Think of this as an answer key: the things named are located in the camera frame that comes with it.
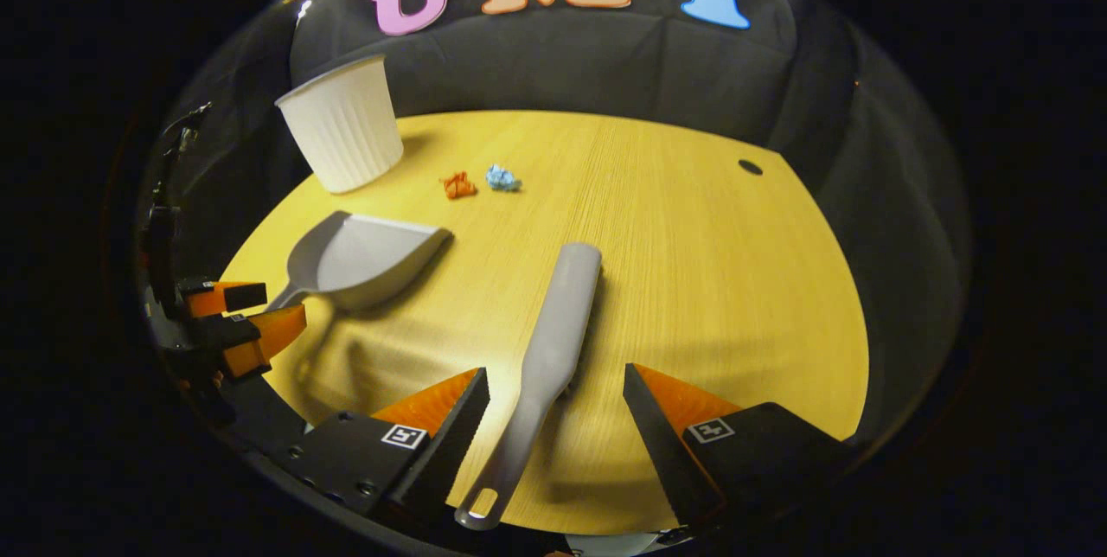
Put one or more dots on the orange paper scrap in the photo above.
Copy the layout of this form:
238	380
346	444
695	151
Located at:
458	186

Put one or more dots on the wooden desktop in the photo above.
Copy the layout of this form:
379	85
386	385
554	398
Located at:
692	263

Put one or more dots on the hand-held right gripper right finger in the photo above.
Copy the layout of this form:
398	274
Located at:
662	444

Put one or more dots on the small grey broom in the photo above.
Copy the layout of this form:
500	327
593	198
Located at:
553	341

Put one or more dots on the grey dustpan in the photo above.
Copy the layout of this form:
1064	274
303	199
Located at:
372	254

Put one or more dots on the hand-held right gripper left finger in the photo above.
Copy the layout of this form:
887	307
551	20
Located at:
450	444

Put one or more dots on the white ribbed garbage bin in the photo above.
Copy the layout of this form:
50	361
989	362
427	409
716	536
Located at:
346	133

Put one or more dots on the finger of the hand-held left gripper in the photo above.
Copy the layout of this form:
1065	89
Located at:
268	332
238	295

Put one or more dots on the blue paper scrap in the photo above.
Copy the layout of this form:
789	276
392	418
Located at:
502	179

